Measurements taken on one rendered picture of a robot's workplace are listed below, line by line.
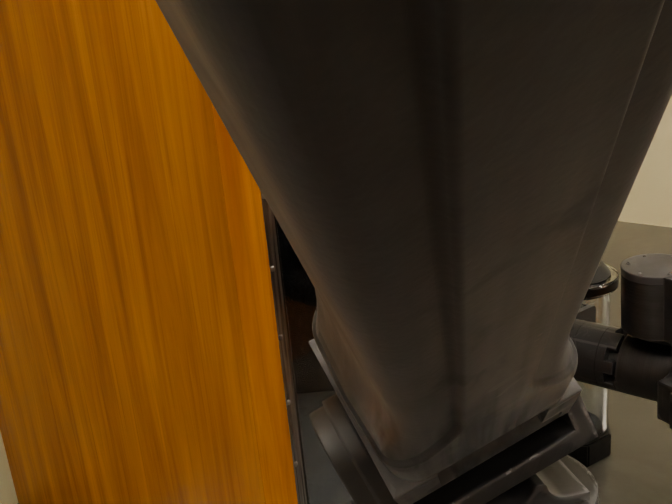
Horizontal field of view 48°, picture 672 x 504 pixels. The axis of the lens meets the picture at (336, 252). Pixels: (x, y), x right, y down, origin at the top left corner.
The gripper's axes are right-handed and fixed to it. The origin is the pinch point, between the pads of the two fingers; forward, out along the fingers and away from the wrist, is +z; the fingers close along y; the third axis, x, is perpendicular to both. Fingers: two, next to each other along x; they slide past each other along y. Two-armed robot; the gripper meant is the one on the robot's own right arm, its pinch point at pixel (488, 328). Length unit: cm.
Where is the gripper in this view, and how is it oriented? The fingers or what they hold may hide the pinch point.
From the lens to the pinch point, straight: 80.7
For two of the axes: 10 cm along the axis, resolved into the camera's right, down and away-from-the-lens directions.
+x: 0.1, 9.8, 2.0
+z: -7.2, -1.3, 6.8
